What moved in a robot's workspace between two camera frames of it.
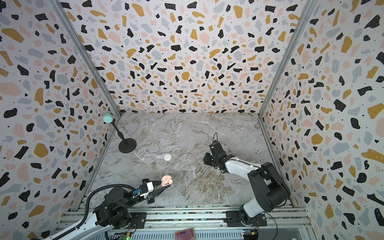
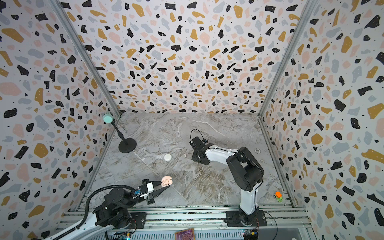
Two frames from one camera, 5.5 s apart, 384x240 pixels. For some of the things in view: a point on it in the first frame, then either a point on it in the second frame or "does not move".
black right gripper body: [212, 159] → [197, 151]
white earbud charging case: [167, 157] does not move
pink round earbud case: [166, 180] does not move
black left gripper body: [151, 199] does not move
